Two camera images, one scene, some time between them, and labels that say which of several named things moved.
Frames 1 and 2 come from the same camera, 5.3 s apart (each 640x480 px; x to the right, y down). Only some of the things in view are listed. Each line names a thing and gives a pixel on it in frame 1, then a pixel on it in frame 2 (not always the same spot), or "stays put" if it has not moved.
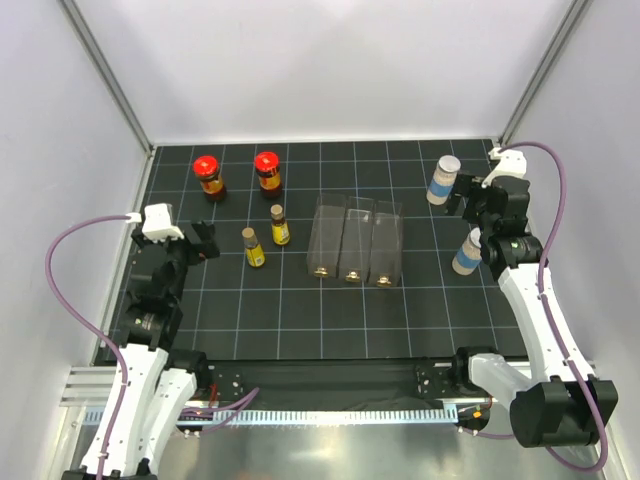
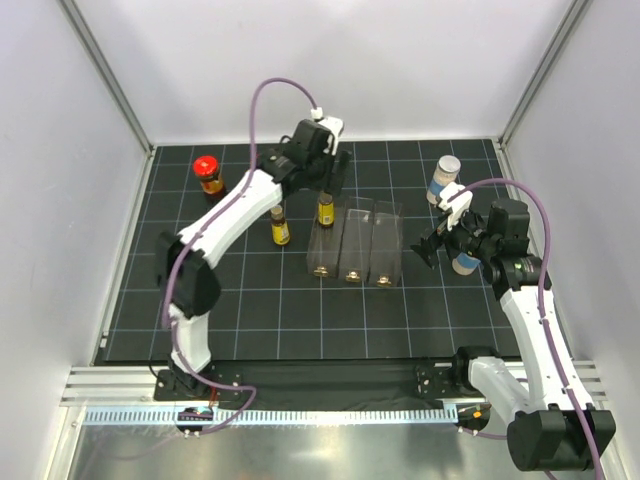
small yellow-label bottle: (280, 227) stays put
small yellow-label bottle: (254, 250) → (326, 210)
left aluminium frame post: (108, 72) stays put
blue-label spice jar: (442, 179) stays put
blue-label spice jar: (469, 255) stays put
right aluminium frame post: (543, 69) stays put
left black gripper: (196, 250) → (325, 183)
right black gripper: (467, 185) → (425, 248)
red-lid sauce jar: (206, 169) stays put
